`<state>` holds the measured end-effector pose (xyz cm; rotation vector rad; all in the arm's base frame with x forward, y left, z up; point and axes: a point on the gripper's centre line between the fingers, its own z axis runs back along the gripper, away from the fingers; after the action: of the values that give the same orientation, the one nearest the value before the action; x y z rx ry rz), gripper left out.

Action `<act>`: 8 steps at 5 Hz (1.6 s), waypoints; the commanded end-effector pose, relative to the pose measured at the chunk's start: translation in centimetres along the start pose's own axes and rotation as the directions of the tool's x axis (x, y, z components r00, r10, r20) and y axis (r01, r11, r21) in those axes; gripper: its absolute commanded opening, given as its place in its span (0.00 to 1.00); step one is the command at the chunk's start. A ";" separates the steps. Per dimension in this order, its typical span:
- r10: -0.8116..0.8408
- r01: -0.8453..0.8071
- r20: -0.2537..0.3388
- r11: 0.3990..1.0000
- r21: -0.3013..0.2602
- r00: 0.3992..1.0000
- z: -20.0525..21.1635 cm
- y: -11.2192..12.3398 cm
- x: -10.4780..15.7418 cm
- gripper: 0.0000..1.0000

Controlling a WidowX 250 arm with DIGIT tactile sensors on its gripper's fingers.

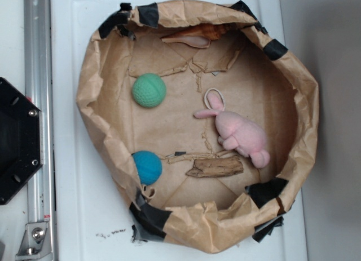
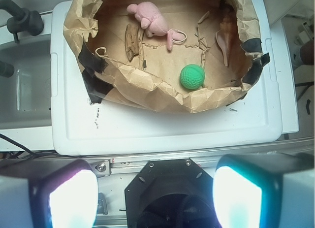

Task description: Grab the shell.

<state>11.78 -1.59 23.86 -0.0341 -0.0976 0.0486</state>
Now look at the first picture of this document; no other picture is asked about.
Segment orange conch shell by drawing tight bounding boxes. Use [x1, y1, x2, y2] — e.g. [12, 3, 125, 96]
[161, 24, 232, 48]

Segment aluminium rail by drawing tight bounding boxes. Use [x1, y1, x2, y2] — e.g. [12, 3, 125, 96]
[24, 0, 59, 260]

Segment metal corner bracket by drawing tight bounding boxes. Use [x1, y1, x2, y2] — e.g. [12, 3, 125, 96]
[15, 222, 54, 260]

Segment black octagonal mount plate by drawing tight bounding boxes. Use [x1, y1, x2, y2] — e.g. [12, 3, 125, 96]
[1, 78, 42, 205]

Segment green dimpled ball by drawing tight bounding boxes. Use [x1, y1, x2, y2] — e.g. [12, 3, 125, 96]
[132, 73, 166, 108]

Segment brown paper bag bin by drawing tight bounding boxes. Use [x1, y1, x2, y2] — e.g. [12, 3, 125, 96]
[76, 0, 319, 253]

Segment blue dimpled ball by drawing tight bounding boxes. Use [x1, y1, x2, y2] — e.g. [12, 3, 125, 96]
[132, 151, 162, 185]

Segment pink plush bunny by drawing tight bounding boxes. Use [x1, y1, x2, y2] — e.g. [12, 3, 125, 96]
[193, 88, 270, 169]

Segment brown wood piece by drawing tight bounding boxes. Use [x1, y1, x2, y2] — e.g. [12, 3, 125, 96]
[186, 156, 244, 178]

